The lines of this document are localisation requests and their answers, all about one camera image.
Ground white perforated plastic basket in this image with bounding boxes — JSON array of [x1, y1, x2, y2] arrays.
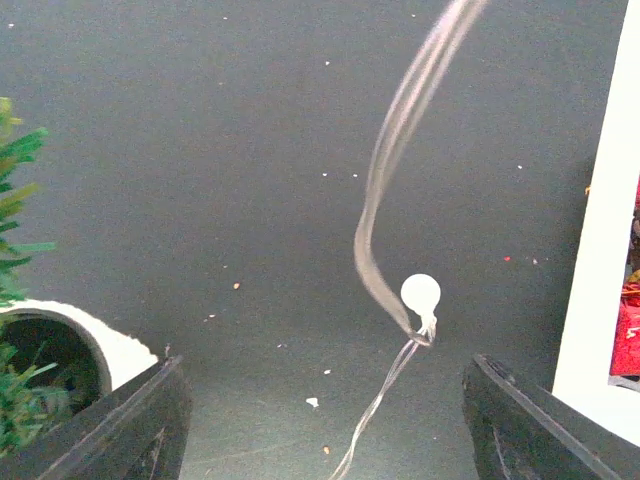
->
[[552, 1, 639, 444]]

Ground red gift box ornament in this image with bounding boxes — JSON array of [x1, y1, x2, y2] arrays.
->
[[610, 295, 639, 376]]

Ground small green christmas tree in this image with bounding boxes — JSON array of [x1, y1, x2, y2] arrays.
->
[[0, 97, 160, 459]]

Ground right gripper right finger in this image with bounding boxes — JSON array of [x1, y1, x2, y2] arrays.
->
[[462, 354, 639, 480]]

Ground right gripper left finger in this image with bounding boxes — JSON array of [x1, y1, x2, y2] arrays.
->
[[1, 356, 192, 479]]

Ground white bulb string lights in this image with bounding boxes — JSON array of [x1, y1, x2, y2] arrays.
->
[[327, 0, 489, 480]]

